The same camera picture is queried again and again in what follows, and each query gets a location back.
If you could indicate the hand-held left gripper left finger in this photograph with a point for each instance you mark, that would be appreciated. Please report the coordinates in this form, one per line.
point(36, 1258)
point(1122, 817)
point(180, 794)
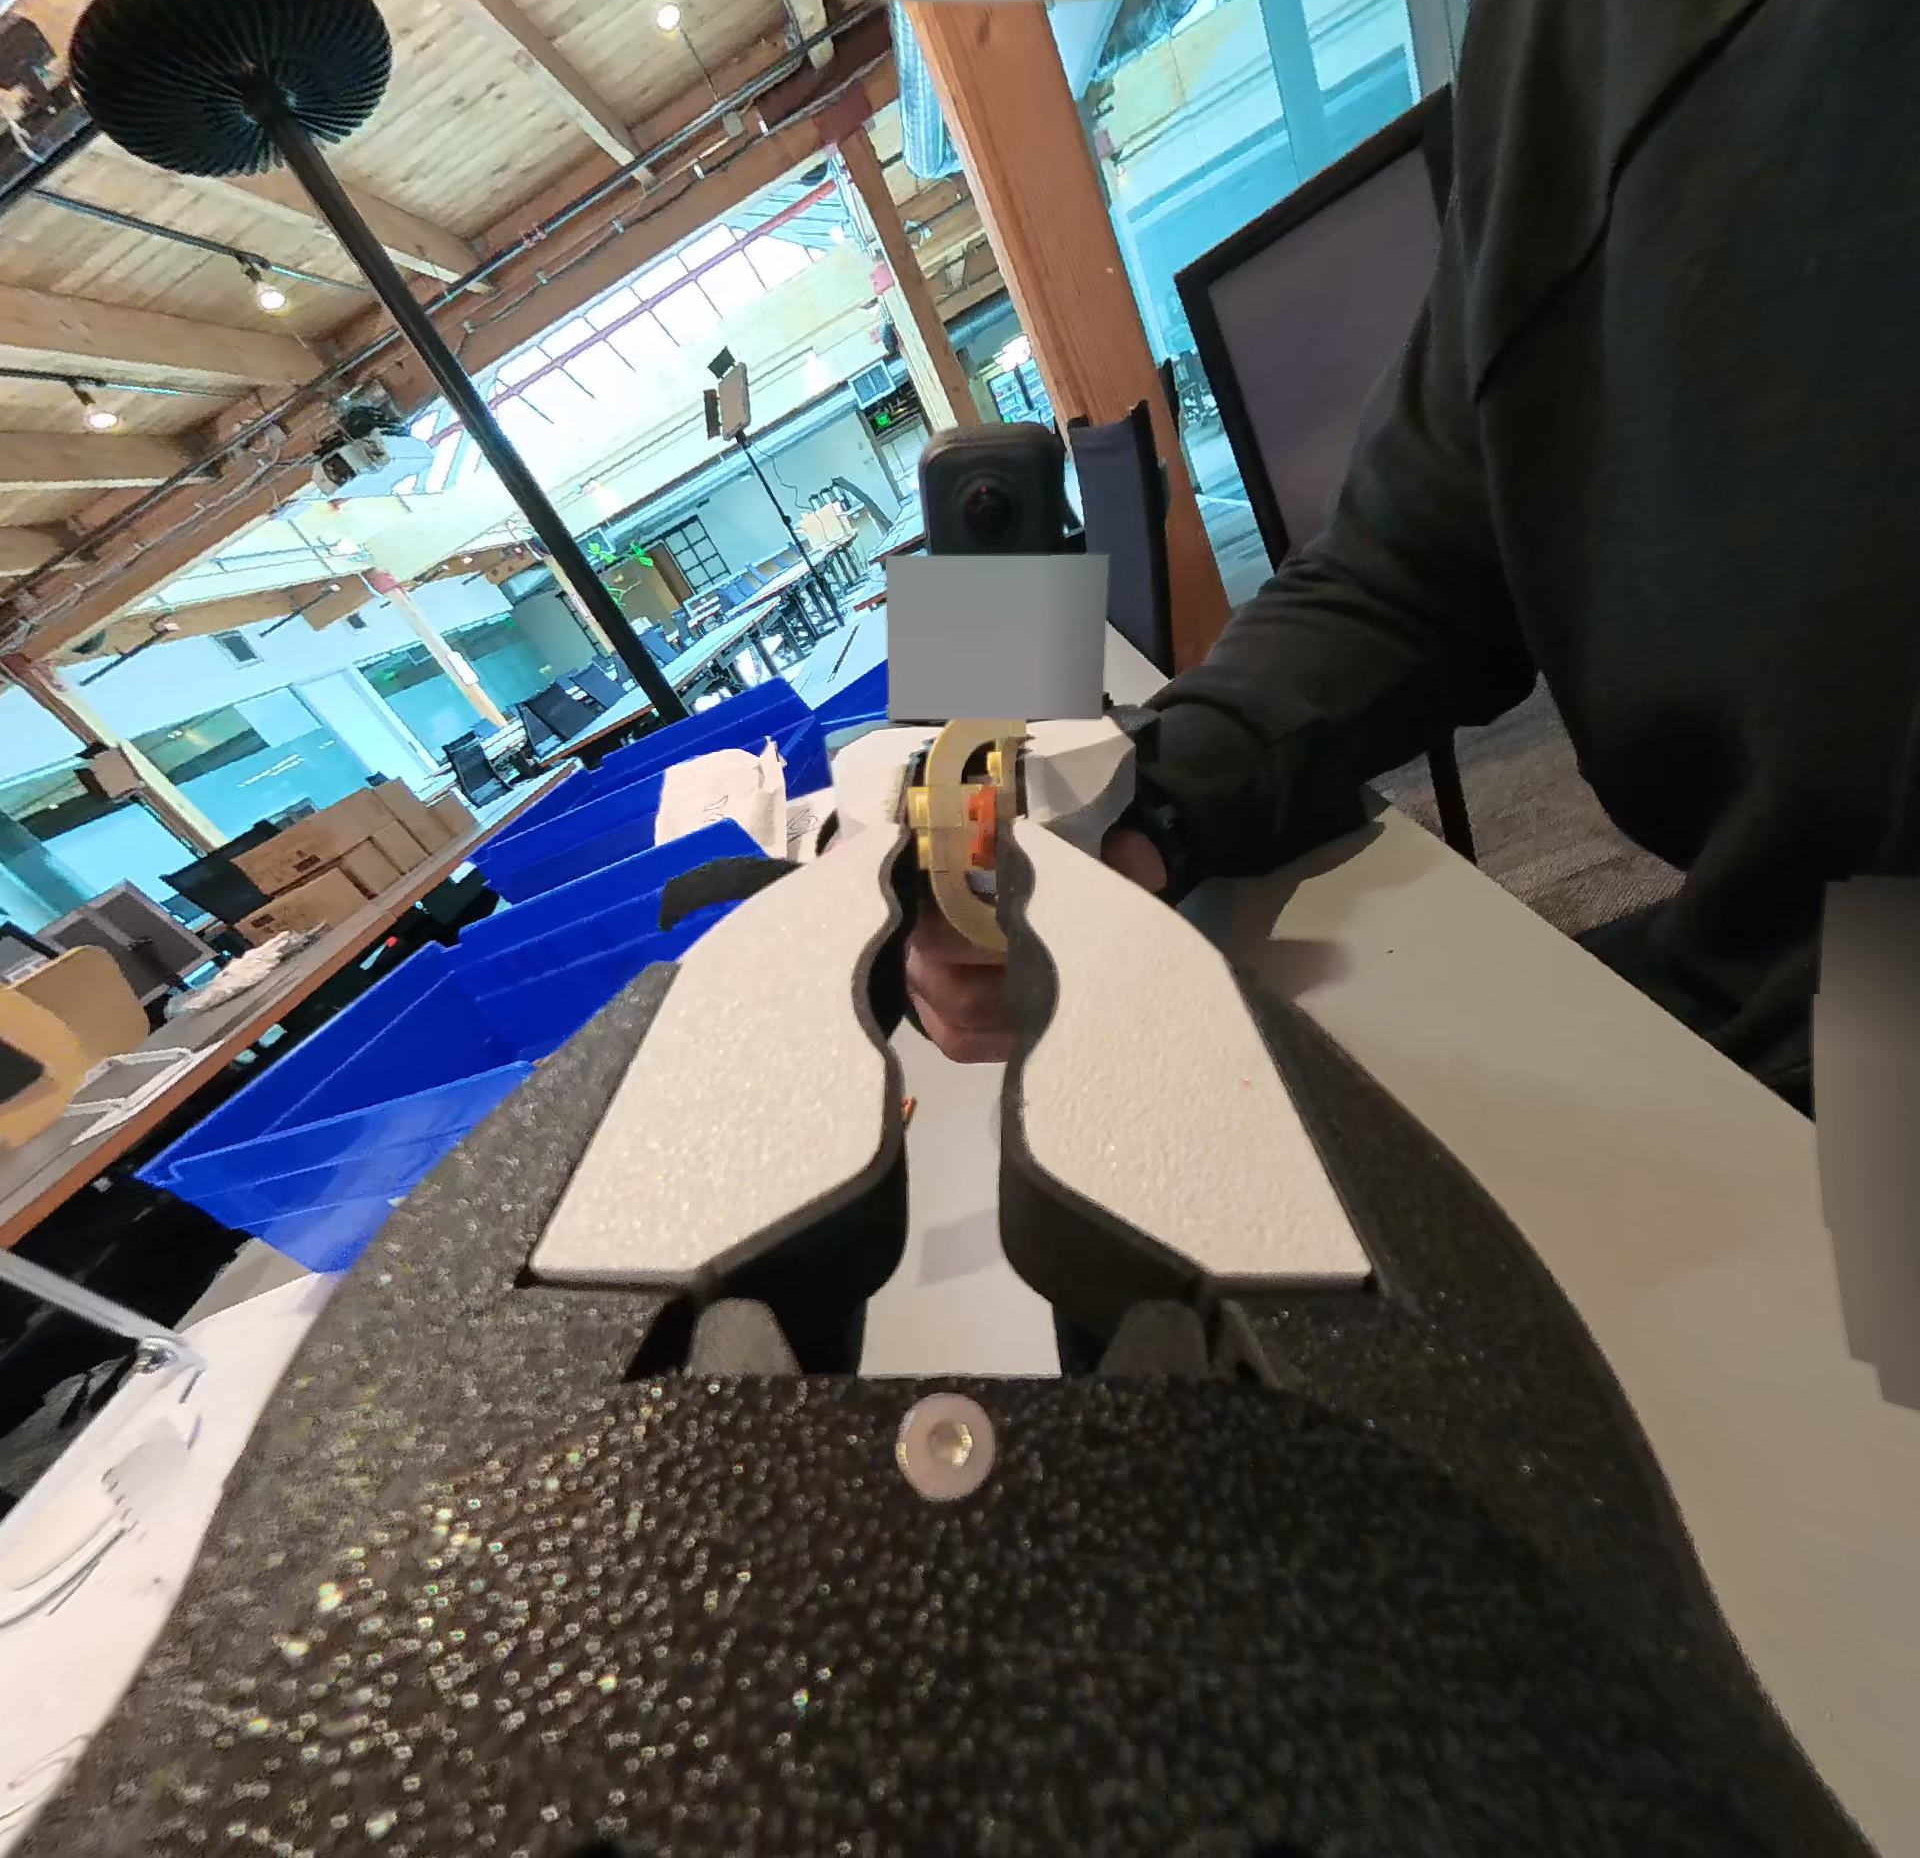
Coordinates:
point(720, 1109)

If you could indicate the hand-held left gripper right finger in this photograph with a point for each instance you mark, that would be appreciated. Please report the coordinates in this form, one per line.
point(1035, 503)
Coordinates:
point(1184, 1122)

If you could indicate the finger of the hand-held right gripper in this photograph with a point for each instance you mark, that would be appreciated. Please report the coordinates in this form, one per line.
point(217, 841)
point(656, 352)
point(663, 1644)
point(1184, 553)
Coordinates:
point(871, 787)
point(1088, 778)

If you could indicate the tan arch brick assembly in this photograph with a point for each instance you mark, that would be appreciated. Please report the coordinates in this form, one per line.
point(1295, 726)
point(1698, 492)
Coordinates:
point(945, 763)

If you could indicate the person's right forearm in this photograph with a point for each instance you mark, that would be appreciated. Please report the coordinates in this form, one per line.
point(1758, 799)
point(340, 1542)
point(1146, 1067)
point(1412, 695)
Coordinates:
point(1320, 659)

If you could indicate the grey desk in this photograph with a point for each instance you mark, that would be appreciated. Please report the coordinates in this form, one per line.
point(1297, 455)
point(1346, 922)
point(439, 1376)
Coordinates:
point(1501, 1138)

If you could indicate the person's right hand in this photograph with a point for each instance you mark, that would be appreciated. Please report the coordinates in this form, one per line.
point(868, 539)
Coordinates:
point(960, 1010)

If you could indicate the crumpled white paper bag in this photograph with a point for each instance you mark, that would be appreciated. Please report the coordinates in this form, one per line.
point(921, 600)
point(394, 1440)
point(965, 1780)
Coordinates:
point(720, 801)

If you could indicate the thick wooden column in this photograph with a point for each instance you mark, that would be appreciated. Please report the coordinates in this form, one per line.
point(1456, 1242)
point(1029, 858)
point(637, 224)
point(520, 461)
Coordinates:
point(1051, 313)

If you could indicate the row of office tables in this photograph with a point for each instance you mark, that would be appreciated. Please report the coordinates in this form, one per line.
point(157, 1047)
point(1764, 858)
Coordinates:
point(751, 599)

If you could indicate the light panel on stand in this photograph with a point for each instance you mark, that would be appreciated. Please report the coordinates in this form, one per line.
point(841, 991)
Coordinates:
point(728, 397)

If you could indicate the black framed monitor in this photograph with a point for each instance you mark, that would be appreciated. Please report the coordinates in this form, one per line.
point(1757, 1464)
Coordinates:
point(1320, 343)

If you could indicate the stack of cardboard boxes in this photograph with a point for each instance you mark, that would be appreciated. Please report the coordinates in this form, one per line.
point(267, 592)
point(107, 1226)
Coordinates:
point(331, 853)

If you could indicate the wooden side table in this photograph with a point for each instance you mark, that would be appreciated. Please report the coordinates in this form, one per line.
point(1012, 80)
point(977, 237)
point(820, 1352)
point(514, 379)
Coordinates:
point(151, 1093)

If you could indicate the person's dark jacket torso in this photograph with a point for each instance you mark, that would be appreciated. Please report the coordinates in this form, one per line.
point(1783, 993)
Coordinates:
point(1725, 462)

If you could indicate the black floor lamp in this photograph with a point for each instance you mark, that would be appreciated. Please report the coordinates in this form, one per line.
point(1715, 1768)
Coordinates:
point(224, 59)

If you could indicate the thin wooden post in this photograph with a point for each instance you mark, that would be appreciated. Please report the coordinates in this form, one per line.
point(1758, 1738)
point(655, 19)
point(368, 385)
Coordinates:
point(901, 268)

